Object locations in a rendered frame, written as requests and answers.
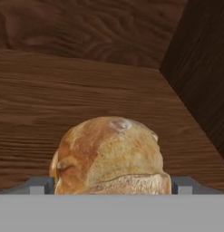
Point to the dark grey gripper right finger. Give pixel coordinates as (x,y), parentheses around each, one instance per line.
(183,186)

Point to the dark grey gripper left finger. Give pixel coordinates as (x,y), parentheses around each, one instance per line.
(37,186)

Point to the brown bread loaf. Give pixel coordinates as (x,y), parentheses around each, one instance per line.
(110,157)

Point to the dark wooden cabinet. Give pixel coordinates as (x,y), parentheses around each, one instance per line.
(86,75)

